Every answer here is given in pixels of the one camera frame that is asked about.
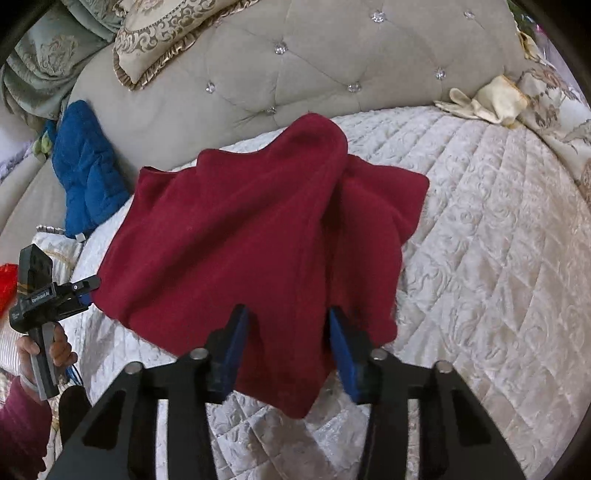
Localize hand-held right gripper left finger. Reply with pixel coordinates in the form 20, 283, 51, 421
46, 305, 250, 480

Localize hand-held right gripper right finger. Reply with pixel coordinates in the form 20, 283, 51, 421
329, 308, 527, 480

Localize dark red cloth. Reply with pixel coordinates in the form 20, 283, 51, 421
96, 113, 430, 420

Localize person's left forearm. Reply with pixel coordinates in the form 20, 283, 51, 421
0, 376, 54, 480

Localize person's left hand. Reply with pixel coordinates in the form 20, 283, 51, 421
17, 323, 79, 393

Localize red plastic object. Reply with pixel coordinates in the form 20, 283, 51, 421
0, 263, 19, 315

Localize cream patterned pillow with ruffle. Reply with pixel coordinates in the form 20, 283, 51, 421
30, 224, 86, 282

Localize blue quilted cushion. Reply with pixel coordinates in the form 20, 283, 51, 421
51, 99, 132, 241

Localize green and yellow item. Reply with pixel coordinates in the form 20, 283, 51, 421
32, 121, 58, 158

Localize white quilted bedspread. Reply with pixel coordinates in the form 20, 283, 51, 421
41, 106, 591, 480

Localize grey-green embroidered drape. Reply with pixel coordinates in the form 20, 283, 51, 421
2, 0, 121, 121

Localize beige pillow with gold ornaments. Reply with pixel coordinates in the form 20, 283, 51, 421
113, 0, 259, 90

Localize cream gloves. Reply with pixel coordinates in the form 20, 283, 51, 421
434, 75, 529, 126

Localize beige tufted headboard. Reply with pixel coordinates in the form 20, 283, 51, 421
0, 0, 527, 232

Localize floral patterned pillow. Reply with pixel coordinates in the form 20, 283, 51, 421
515, 60, 591, 204

